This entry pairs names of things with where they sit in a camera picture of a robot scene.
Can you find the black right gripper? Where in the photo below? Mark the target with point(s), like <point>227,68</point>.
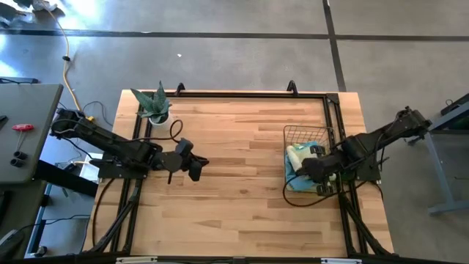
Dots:
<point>322,166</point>

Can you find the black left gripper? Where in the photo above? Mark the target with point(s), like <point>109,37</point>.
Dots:
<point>170,161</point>

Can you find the teal textured microfiber towel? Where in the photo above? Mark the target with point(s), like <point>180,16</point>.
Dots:
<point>293,181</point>

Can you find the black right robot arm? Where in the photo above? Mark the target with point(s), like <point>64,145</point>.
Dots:
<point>384,137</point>

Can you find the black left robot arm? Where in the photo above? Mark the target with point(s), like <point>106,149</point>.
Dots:
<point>110,143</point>

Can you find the potted snake plant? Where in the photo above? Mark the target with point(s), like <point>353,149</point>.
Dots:
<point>155,104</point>

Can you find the white flat box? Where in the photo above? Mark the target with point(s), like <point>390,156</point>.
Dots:
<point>89,170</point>

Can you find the grey metal stand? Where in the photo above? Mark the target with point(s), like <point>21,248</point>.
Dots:
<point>450,206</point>

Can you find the grey side table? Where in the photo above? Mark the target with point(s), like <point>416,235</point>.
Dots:
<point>33,110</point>

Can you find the black cylindrical socket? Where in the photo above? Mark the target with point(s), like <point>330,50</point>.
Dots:
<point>17,163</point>
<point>21,155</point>

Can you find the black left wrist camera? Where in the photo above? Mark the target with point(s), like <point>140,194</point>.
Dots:
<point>184,146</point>

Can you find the black aluminium table frame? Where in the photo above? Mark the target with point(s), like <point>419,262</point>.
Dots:
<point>238,95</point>

